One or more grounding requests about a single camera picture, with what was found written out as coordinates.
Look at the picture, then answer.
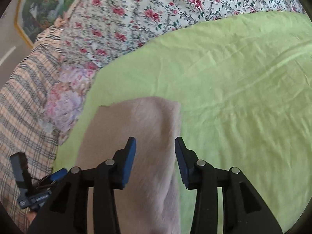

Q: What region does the beige knitted sweater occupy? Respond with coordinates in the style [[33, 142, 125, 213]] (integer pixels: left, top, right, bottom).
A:
[[76, 97, 181, 233]]

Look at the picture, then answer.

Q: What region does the person's left hand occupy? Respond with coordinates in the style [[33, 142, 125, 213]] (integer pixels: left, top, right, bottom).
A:
[[27, 211, 37, 224]]

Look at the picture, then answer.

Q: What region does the plaid checked blanket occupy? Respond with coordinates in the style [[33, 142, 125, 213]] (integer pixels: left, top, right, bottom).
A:
[[1, 27, 63, 232]]

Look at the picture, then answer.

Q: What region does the purple pink floral pillow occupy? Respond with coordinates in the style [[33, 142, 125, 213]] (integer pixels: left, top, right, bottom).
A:
[[38, 62, 99, 145]]

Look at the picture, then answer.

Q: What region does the light green bed sheet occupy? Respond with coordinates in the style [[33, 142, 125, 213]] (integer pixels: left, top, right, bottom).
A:
[[53, 11, 311, 232]]

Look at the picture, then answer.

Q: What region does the gold framed landscape painting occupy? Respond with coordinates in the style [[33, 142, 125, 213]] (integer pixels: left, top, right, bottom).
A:
[[14, 0, 78, 48]]

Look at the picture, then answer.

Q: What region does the white pink floral quilt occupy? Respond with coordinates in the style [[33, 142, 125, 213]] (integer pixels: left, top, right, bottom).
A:
[[61, 0, 304, 70]]

